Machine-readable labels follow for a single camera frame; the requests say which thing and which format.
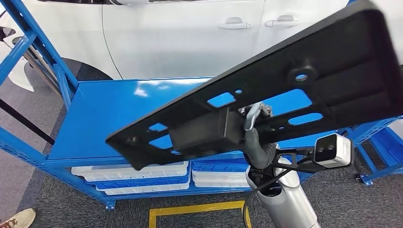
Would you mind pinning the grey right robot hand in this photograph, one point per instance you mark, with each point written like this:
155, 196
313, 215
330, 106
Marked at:
252, 148

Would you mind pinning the long black plastic car part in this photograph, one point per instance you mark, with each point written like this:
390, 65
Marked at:
346, 47

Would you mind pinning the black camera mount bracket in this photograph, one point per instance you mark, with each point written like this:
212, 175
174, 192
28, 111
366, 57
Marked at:
296, 167

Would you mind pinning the large translucent white bin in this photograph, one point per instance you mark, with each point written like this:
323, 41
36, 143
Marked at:
126, 171

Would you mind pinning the white car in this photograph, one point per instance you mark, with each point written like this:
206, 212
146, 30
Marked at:
157, 41

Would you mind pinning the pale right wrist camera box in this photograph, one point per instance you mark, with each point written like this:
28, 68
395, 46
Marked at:
340, 151

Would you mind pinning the person's foot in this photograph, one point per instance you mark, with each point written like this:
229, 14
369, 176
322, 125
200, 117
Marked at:
19, 218

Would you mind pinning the thin black pole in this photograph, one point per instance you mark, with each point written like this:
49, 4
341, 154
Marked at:
25, 122

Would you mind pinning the blue plastic bin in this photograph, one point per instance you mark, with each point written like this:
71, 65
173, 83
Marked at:
141, 184

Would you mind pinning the blue metal shelf rack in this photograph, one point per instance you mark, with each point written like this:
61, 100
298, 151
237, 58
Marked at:
110, 119

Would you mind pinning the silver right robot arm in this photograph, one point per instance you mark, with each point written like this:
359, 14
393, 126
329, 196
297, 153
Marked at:
283, 201

